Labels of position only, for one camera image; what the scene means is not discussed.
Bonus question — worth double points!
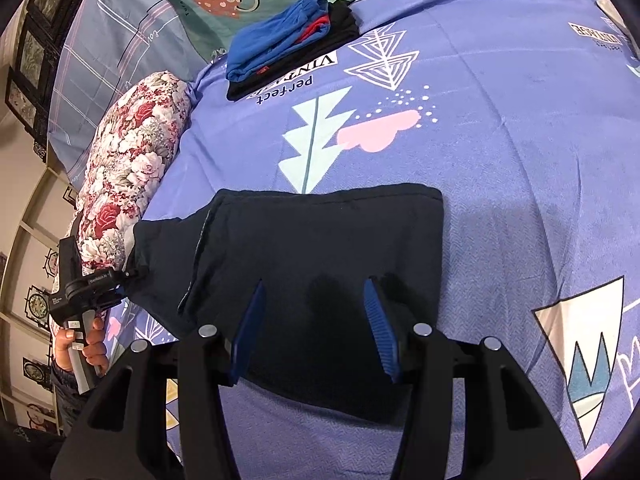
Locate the black folded pants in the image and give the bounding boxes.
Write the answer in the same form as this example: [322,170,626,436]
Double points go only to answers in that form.
[227,0,360,102]

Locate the left hand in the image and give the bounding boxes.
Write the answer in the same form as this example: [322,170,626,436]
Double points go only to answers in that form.
[53,314,111,378]

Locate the floral rolled blanket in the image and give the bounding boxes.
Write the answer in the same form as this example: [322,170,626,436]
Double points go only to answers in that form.
[68,72,191,274]

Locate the dark navy pants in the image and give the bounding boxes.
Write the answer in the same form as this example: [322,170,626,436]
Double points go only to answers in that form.
[127,183,444,424]

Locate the blue folded pants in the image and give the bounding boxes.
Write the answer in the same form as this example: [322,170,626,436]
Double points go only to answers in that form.
[226,0,331,82]

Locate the plaid blue grey pillow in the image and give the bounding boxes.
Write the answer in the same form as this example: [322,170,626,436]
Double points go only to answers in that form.
[48,0,205,188]

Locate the purple printed bedsheet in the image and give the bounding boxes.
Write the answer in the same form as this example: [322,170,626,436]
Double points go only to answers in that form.
[140,0,639,479]

